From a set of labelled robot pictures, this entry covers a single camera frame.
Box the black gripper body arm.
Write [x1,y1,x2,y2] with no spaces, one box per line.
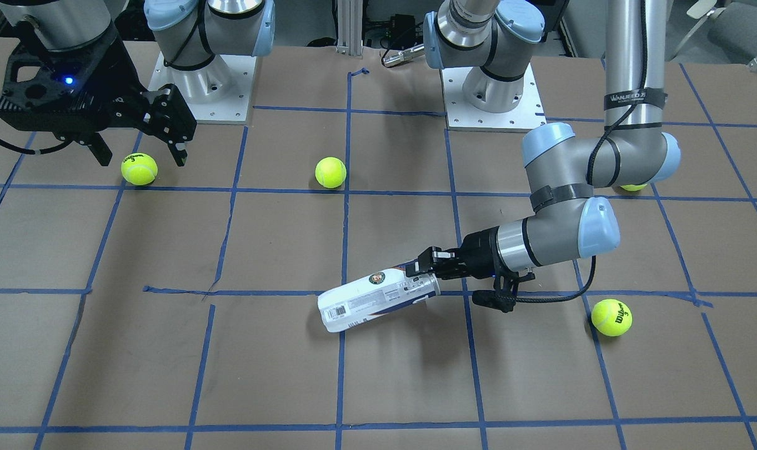
[0,25,148,143]

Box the tennis ball far top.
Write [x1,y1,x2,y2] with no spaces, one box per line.
[121,152,158,186]

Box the tennis ball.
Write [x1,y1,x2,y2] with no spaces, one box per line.
[121,152,158,186]
[314,157,347,189]
[620,183,649,192]
[590,299,633,337]

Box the tennis ball upper middle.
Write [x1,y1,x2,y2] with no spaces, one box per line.
[314,157,347,189]

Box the tennis ball centre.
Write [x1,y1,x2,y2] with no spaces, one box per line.
[590,299,633,337]
[620,183,649,192]

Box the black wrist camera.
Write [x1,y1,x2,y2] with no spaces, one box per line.
[471,271,536,313]

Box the aluminium frame post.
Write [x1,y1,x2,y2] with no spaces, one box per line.
[335,0,364,59]

